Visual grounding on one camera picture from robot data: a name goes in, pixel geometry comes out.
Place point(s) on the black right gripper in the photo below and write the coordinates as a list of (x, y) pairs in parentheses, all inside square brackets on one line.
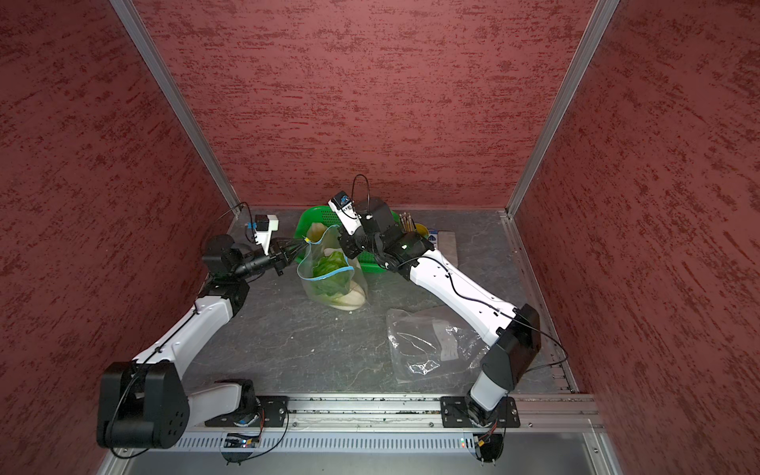
[(353, 247)]

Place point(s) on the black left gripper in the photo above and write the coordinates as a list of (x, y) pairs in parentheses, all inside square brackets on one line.
[(287, 244)]

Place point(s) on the chinese cabbage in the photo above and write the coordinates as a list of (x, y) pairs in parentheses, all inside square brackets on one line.
[(349, 302), (330, 274)]

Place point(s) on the clear zipper bag blue seal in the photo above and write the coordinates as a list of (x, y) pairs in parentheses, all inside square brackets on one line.
[(323, 241)]

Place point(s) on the spare clear zipper bag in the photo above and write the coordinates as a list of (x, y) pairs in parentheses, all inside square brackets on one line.
[(432, 344)]

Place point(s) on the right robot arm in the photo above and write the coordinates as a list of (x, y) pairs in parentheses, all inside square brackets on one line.
[(511, 334)]

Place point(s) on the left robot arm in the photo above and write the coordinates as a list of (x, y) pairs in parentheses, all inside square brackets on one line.
[(142, 402)]

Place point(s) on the green plastic perforated basket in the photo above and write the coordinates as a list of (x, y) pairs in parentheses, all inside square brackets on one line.
[(325, 216)]

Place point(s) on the yellow pencil cup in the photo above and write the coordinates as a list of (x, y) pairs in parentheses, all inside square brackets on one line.
[(422, 230)]

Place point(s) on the blue white small box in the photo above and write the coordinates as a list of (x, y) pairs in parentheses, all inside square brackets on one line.
[(434, 238)]

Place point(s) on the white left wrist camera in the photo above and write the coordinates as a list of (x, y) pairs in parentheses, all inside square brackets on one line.
[(263, 227)]

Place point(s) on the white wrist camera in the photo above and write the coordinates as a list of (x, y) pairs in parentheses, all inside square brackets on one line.
[(342, 205), (263, 227)]

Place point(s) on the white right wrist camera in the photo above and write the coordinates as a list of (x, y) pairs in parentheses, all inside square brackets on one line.
[(342, 205)]

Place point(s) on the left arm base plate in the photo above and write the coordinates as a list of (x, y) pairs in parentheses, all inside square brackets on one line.
[(267, 412)]

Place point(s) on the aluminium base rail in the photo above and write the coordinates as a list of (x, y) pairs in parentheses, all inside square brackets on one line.
[(421, 413)]

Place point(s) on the aluminium left corner post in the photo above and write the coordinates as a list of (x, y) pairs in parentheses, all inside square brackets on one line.
[(130, 18)]

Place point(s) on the aluminium corner post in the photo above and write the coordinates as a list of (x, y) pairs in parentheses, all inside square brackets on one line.
[(594, 32), (130, 18)]

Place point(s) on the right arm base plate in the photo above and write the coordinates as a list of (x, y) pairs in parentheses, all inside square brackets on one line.
[(462, 412)]

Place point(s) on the perforated white cable tray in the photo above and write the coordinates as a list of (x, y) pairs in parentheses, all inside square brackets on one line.
[(394, 443)]

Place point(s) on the aluminium right corner post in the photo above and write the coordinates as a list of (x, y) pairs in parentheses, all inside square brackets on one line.
[(594, 32)]

